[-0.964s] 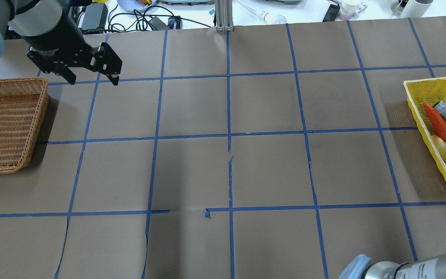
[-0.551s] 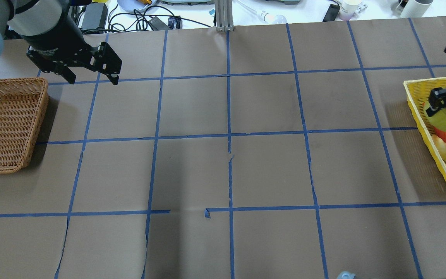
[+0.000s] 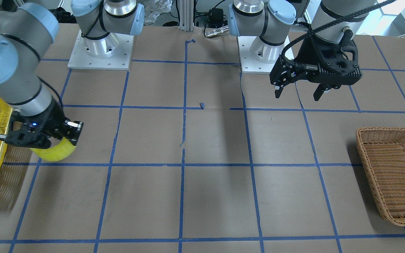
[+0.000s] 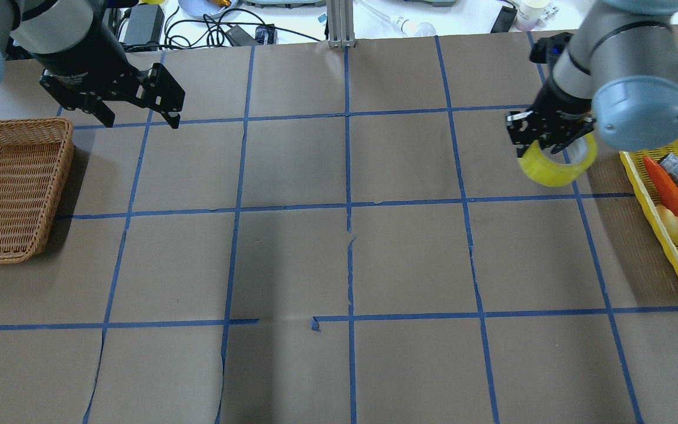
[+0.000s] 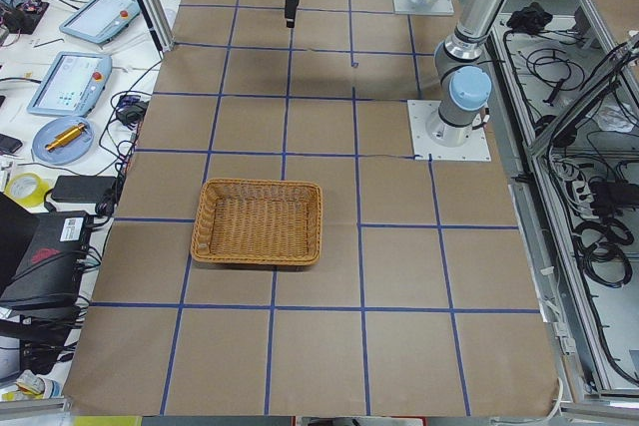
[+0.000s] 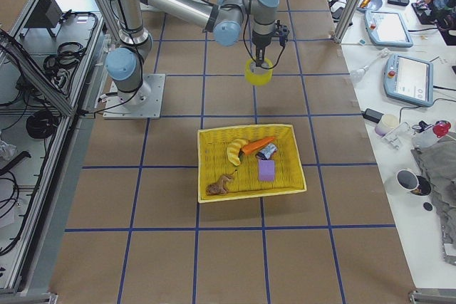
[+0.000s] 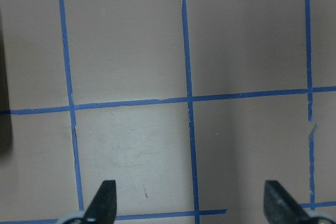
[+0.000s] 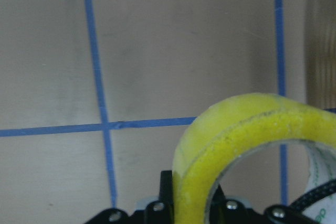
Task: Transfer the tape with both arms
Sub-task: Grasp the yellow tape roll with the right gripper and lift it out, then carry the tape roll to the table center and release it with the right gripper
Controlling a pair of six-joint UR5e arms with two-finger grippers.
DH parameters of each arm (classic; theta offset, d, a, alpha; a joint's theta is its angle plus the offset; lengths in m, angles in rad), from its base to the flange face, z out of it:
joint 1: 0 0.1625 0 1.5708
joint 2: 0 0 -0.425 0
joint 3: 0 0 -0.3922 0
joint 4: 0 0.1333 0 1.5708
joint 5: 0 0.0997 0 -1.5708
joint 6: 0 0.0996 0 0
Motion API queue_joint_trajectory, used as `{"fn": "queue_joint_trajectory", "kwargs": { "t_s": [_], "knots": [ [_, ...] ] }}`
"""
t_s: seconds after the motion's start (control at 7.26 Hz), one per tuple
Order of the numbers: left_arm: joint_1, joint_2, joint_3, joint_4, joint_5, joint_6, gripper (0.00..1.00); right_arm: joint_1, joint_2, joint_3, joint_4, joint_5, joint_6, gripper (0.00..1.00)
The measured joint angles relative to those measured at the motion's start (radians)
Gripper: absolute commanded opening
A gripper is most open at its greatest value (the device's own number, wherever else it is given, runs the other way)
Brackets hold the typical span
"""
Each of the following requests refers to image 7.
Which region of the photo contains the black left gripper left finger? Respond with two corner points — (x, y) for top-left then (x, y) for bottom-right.
(82, 180), (117, 224)

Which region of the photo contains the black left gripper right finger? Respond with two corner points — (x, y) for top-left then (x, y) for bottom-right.
(264, 180), (312, 224)

